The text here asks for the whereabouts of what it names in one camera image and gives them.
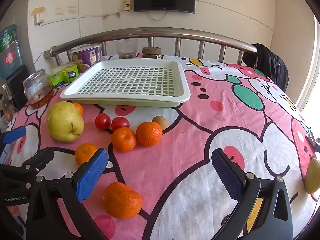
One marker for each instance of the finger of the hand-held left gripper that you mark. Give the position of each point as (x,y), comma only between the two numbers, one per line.
(15,134)
(37,158)

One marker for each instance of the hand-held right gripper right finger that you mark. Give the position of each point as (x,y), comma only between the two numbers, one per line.
(227,177)

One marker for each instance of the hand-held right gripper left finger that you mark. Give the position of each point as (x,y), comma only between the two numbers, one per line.
(92,175)

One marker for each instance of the large orange tangerine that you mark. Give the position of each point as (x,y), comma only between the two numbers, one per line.
(121,200)

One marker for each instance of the yellow pear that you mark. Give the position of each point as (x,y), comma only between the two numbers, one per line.
(63,122)

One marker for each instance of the white perforated plastic tray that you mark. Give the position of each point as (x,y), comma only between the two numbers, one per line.
(125,100)

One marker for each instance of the brown kiwi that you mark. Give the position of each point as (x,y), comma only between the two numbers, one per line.
(313,176)

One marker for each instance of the round brown fruit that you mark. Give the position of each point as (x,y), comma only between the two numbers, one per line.
(160,121)

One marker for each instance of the clear plastic bag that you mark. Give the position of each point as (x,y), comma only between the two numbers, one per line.
(7,117)

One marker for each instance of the pink cartoon printed bedsheet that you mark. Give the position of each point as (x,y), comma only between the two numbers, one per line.
(200,140)

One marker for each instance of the black water dispenser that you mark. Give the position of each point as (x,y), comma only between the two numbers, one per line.
(17,85)

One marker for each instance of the glass jar with pickles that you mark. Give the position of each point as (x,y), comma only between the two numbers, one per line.
(37,87)

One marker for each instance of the red tomato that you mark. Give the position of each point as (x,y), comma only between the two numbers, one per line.
(120,123)
(102,121)

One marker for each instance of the green snack packet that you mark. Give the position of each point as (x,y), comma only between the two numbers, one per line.
(65,76)

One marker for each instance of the blue water jug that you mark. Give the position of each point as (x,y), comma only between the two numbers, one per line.
(10,52)

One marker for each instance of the small grey object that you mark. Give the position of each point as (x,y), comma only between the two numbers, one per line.
(311,137)

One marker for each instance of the purple instant noodle cup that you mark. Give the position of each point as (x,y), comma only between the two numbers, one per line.
(87,56)

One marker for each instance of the black backpack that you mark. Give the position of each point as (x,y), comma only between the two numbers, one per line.
(272,65)

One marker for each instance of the clear ribbed glass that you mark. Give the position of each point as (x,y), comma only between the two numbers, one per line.
(126,47)

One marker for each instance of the brown lidded jar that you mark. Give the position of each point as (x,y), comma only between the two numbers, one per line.
(151,53)

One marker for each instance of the white light switch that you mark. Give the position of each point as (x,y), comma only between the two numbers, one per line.
(39,19)

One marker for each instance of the metal bed rail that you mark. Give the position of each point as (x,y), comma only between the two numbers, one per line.
(150,32)

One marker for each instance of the white wall power outlet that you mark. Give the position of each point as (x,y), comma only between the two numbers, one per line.
(127,5)

